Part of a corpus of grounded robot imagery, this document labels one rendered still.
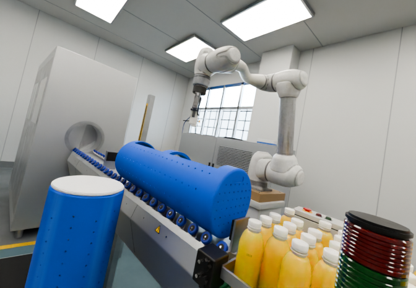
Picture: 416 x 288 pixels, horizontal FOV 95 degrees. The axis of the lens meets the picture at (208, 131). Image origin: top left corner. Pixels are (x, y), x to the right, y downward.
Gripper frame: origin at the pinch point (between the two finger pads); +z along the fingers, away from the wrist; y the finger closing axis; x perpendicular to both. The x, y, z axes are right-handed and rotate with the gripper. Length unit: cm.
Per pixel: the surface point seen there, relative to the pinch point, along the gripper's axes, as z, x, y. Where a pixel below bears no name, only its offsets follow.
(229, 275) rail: 43, -22, -49
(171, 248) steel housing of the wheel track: 54, -3, -21
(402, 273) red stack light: 18, -31, -82
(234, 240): 42, -26, -30
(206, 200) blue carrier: 29.6, -12.9, -31.4
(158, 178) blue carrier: 29.7, 10.2, -9.4
